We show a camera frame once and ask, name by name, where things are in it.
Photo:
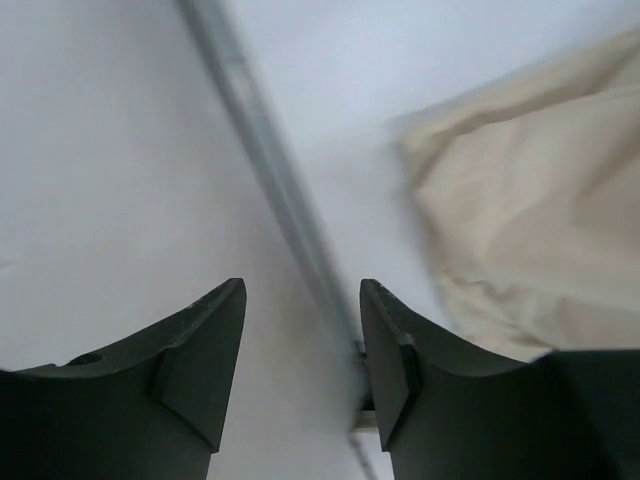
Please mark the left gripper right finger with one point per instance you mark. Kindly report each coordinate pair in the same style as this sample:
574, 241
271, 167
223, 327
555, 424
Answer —
448, 409

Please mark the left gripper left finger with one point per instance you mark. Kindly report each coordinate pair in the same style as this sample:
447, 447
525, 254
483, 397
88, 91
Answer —
150, 406

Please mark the beige trousers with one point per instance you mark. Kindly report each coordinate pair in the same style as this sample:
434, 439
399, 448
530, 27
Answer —
529, 190

